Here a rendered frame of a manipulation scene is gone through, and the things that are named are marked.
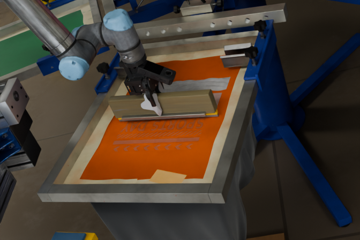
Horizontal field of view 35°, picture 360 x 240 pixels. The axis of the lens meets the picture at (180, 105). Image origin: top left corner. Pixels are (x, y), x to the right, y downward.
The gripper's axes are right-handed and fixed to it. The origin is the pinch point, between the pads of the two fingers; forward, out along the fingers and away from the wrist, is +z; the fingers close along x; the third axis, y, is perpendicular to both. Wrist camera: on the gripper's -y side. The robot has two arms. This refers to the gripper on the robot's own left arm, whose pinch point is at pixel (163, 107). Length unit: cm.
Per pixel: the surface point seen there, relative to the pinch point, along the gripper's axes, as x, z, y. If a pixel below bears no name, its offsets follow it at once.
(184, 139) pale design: 10.2, 5.0, -8.6
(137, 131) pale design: 5.5, 4.5, 9.3
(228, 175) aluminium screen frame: 28.7, 2.6, -27.9
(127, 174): 24.8, 4.6, 5.3
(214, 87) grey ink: -14.4, 4.6, -12.4
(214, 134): 8.6, 5.3, -17.9
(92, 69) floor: -182, 96, 158
